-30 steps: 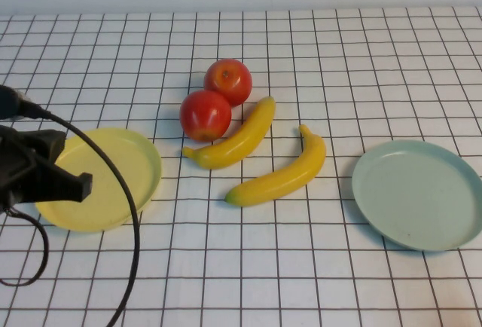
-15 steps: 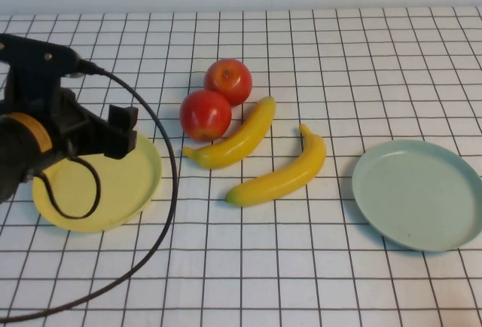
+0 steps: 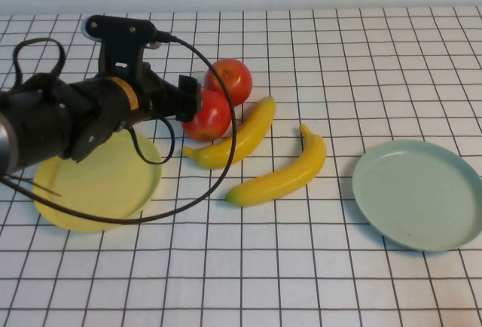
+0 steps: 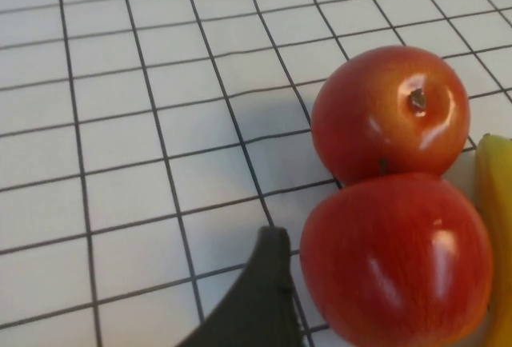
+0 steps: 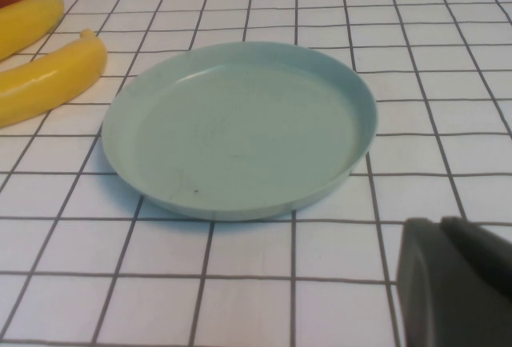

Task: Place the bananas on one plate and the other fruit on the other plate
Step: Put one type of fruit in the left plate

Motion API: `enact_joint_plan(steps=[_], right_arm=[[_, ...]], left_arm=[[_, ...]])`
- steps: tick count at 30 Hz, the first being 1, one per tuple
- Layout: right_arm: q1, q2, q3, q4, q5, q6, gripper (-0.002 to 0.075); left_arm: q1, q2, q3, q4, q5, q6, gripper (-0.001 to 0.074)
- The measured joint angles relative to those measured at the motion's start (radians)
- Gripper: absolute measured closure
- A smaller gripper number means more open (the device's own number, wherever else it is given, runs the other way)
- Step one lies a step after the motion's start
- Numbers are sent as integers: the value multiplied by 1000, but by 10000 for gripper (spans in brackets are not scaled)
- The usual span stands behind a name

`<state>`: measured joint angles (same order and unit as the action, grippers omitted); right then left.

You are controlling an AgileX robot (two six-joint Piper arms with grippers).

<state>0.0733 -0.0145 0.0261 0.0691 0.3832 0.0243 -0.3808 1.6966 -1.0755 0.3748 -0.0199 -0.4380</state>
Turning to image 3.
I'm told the yellow banana green tip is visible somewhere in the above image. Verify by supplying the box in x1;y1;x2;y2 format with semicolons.
224;124;327;207

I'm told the yellow plastic banana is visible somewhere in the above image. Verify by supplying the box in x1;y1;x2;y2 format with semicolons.
182;95;277;170

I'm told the red plastic apple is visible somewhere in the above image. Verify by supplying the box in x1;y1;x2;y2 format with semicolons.
203;58;253;107
181;89;232;142

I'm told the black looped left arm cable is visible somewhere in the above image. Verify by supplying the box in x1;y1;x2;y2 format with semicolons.
11;38;67;87

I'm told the yellow round plastic plate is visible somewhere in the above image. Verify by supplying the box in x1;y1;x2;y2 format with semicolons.
32;129;163;234

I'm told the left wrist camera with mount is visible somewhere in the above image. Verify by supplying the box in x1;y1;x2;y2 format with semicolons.
83;14;161;79

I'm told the thin black left gripper cable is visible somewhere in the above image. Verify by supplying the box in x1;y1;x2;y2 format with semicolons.
126;114;175;166

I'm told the thick black left camera cable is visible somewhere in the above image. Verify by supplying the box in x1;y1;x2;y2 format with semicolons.
0;31;237;225

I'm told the pale green round plate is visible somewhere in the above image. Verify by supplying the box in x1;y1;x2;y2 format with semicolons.
352;139;482;252

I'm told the white grid tablecloth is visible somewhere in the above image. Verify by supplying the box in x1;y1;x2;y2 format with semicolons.
0;6;482;327

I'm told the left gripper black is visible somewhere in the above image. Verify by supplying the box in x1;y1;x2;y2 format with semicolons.
127;63;203;127

